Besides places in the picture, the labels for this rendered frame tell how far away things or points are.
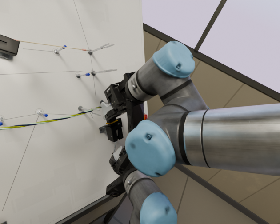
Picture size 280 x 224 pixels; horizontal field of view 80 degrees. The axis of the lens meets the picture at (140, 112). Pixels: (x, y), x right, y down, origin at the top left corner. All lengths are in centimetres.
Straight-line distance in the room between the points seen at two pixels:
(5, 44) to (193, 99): 44
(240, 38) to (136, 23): 94
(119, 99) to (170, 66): 20
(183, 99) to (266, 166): 17
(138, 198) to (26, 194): 37
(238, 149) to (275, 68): 142
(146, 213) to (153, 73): 28
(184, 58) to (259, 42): 124
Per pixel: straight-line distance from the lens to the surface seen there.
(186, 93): 33
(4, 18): 60
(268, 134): 19
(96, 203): 77
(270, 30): 155
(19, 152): 60
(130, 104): 44
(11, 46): 51
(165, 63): 32
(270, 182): 218
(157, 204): 38
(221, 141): 20
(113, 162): 57
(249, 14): 153
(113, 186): 56
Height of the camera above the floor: 158
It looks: 36 degrees down
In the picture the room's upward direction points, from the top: 25 degrees clockwise
